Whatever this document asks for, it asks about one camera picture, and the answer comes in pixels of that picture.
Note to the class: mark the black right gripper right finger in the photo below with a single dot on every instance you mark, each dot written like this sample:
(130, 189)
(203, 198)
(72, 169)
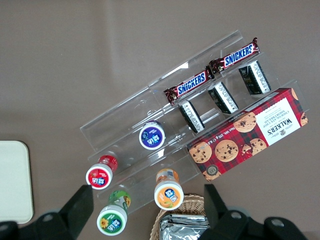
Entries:
(220, 220)

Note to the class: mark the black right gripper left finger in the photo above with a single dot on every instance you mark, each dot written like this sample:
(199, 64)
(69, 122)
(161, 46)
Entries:
(77, 210)

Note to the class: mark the silver foil pouch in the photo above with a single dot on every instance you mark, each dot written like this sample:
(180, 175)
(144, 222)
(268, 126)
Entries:
(187, 215)
(182, 228)

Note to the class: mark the small black white box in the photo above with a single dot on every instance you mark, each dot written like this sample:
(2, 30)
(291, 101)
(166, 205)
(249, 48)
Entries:
(222, 97)
(255, 78)
(191, 116)

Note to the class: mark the orange lid gum jar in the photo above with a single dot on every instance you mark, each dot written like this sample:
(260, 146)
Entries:
(168, 196)

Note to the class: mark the green lid gum jar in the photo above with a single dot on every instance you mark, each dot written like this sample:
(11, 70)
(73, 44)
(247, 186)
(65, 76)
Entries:
(111, 222)

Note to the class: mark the brown Snickers bar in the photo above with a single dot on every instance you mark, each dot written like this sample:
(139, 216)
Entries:
(237, 57)
(191, 85)

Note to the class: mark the red lid gum jar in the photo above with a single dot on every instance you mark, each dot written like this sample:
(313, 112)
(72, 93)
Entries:
(98, 176)

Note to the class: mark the clear acrylic stepped stand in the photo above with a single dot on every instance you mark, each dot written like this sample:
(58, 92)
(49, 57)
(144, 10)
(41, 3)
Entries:
(120, 117)

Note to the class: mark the light oval wicker basket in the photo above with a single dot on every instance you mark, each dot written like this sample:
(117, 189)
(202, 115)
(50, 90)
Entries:
(185, 202)

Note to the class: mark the cream plastic tray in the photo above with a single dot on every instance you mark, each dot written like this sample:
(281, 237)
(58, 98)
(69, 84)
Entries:
(13, 182)

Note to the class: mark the purple lid gum jar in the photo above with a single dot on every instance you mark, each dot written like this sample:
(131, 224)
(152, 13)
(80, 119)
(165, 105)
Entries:
(151, 137)

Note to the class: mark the red tartan cookie box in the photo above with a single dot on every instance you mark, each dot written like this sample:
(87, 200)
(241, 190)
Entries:
(250, 135)

